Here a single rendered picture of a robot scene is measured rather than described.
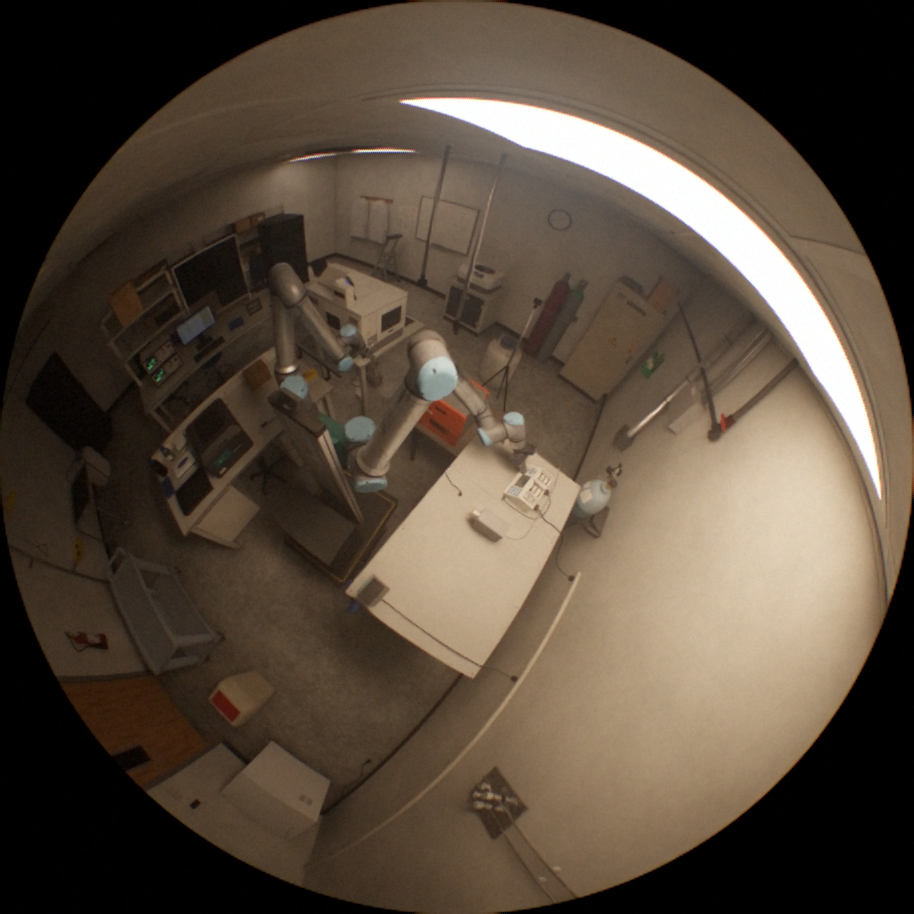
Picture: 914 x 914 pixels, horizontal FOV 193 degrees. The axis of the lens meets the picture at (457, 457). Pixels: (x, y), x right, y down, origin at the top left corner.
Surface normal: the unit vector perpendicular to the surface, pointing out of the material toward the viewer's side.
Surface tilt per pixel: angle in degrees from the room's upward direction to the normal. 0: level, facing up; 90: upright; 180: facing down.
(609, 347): 90
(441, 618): 0
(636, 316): 90
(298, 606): 0
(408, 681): 0
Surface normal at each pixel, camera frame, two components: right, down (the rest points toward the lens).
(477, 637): 0.20, -0.47
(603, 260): -0.56, 0.67
